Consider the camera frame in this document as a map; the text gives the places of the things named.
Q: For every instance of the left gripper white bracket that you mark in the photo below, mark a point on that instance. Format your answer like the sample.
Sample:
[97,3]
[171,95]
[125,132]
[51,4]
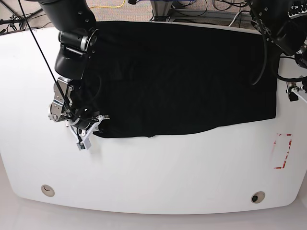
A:
[296,92]

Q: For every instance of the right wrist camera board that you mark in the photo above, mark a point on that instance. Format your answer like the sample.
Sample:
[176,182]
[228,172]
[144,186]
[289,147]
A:
[81,146]

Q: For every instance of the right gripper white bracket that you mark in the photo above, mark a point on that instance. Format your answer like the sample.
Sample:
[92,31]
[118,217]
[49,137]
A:
[83,132]

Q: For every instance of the aluminium frame post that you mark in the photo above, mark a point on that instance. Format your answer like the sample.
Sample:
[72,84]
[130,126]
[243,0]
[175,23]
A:
[161,9]

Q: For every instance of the black tripod legs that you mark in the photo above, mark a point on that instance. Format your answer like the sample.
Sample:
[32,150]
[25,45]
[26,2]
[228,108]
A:
[16,22]

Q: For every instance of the right table cable grommet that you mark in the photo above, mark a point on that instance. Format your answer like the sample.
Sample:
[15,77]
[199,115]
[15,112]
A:
[258,197]

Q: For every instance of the red tape rectangle marking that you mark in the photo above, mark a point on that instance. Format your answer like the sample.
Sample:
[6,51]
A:
[281,149]

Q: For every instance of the left table cable grommet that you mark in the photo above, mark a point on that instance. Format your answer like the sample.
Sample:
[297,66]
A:
[47,190]

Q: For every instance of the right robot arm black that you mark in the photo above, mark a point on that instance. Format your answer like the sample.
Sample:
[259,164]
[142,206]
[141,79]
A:
[78,35]

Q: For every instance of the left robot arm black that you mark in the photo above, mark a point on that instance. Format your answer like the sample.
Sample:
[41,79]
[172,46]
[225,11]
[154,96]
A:
[283,23]

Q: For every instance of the table cable grommet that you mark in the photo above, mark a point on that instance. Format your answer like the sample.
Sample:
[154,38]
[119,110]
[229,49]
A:
[47,190]
[258,197]

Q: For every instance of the black printed T-shirt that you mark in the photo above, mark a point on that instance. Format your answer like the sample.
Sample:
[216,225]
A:
[172,79]

